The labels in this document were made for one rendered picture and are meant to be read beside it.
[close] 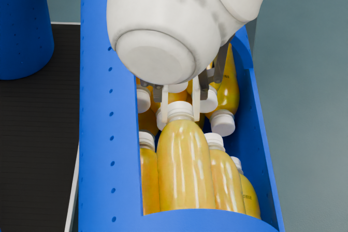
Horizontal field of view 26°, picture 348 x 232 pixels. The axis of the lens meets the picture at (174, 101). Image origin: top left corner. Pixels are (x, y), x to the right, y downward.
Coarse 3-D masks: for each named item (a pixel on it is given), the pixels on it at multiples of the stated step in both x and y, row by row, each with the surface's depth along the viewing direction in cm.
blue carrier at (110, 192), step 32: (96, 0) 123; (96, 32) 118; (96, 64) 114; (96, 96) 110; (128, 96) 105; (256, 96) 119; (96, 128) 106; (128, 128) 101; (256, 128) 119; (96, 160) 102; (128, 160) 98; (256, 160) 118; (96, 192) 99; (128, 192) 95; (256, 192) 116; (96, 224) 96; (128, 224) 92; (160, 224) 90; (192, 224) 90; (224, 224) 90; (256, 224) 93
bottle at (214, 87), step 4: (208, 68) 119; (192, 80) 119; (188, 84) 119; (192, 84) 119; (212, 84) 119; (216, 84) 119; (220, 84) 121; (188, 88) 120; (192, 88) 119; (212, 88) 118; (216, 88) 120; (188, 92) 121; (192, 92) 118; (216, 92) 119; (192, 96) 119
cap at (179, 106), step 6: (174, 102) 106; (180, 102) 106; (186, 102) 106; (168, 108) 106; (174, 108) 106; (180, 108) 105; (186, 108) 106; (192, 108) 107; (168, 114) 106; (192, 114) 106
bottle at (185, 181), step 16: (176, 128) 102; (192, 128) 102; (160, 144) 102; (176, 144) 100; (192, 144) 100; (160, 160) 101; (176, 160) 99; (192, 160) 99; (208, 160) 101; (160, 176) 100; (176, 176) 98; (192, 176) 97; (208, 176) 99; (160, 192) 99; (176, 192) 96; (192, 192) 96; (208, 192) 97; (160, 208) 98; (176, 208) 95; (192, 208) 95; (208, 208) 96
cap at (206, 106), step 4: (208, 92) 117; (212, 92) 118; (208, 96) 117; (212, 96) 117; (200, 100) 117; (204, 100) 117; (208, 100) 117; (212, 100) 117; (216, 100) 117; (200, 104) 118; (204, 104) 118; (208, 104) 118; (212, 104) 118; (216, 104) 118; (200, 108) 118; (204, 108) 118; (208, 108) 118; (212, 108) 118; (200, 112) 119; (204, 112) 119
